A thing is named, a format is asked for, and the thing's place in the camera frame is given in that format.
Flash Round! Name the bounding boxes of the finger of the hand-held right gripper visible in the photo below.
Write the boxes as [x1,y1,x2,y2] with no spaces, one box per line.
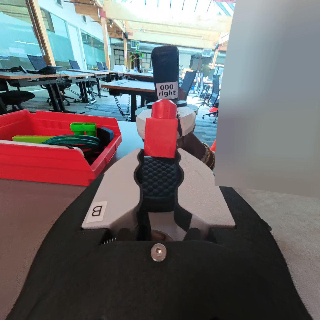
[135,105,153,141]
[176,104,197,137]

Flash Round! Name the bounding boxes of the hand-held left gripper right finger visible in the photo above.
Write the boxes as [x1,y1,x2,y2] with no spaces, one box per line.
[174,148,236,238]

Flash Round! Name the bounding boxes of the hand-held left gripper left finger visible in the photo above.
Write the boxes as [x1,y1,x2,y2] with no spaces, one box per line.
[82,148,144,230]

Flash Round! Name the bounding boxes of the red toy building block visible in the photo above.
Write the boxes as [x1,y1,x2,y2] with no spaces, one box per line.
[144,99,179,159]

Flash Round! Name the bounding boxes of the white object in bin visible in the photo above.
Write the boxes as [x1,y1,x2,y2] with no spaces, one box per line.
[0,139,84,157]

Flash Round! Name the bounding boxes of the person's right hand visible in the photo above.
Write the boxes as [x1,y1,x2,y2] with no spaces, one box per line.
[177,131,208,162]

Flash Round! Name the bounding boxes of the black office chair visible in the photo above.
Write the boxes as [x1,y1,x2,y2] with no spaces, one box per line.
[56,80,77,106]
[179,70,198,100]
[0,80,35,114]
[201,74,221,123]

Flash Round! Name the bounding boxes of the wooden-edged office desk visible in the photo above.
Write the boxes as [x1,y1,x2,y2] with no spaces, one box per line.
[101,79,157,118]
[0,69,77,113]
[110,71,154,81]
[59,68,110,104]

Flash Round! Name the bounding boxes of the green potted plant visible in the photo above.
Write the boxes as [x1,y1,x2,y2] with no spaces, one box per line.
[129,44,145,72]

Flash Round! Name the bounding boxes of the blue and black block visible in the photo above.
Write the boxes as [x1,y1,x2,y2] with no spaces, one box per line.
[96,127,115,148]

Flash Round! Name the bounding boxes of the green toy building block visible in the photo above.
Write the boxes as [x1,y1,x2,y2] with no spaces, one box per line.
[70,122,97,137]

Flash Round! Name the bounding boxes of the red plastic bin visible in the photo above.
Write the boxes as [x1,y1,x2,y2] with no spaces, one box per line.
[0,109,122,187]

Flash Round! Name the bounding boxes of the flat green plastic piece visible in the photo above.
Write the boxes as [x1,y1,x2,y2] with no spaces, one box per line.
[12,135,58,144]

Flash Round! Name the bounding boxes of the open laptop on stand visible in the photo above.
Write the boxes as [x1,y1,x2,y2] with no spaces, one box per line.
[26,54,63,74]

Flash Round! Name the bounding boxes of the black coiled desk cable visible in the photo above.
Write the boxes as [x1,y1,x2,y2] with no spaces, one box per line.
[114,96,131,121]

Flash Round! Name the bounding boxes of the beaded bracelet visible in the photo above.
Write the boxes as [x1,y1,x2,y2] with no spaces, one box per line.
[201,142,216,171]

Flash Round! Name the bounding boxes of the coiled green cable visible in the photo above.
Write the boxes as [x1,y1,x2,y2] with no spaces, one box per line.
[41,135,101,151]

